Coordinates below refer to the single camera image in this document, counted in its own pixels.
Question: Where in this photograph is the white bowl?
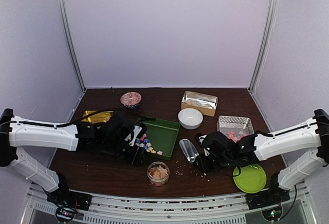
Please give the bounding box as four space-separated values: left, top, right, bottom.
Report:
178 108 204 130

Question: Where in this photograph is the red patterned small bowl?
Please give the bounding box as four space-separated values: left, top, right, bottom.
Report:
120 91 142 109

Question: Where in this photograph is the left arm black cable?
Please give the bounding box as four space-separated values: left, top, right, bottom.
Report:
59 108 157 129

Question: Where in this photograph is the clear plastic jar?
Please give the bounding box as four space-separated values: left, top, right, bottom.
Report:
147 161 170 186

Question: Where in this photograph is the metal scoop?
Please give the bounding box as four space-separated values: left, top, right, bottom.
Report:
179 139 207 176

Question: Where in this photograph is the cream tin of popsicle candies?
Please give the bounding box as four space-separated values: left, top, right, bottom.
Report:
181 90 218 117

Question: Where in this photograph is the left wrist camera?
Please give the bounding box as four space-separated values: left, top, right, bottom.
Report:
129 125 143 146

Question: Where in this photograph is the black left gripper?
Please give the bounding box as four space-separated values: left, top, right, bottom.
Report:
102 139 151 167

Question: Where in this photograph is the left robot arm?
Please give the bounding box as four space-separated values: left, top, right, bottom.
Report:
1 108 151 206

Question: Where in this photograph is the lime green plate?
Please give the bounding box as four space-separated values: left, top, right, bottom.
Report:
232 164 267 194

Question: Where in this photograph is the aluminium corner post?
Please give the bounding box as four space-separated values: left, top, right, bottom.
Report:
248 0 278 95
58 0 86 91

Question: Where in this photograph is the left aluminium corner post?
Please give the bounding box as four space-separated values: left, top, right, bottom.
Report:
58 0 86 91

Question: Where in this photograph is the green tray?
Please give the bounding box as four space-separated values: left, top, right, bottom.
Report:
137 119 180 161

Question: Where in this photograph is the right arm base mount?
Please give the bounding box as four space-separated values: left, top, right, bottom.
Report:
246 189 290 222

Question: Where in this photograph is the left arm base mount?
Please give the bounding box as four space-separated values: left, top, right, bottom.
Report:
44 189 92 223

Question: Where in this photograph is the pink tin of star candies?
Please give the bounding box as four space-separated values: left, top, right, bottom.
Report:
217 116 254 143

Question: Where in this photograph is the right aluminium corner post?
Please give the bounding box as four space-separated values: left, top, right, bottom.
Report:
248 0 278 95

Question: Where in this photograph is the front aluminium rail frame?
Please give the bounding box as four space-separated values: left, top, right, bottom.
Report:
25 180 312 224

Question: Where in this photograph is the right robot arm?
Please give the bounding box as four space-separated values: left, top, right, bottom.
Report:
195 109 328 204

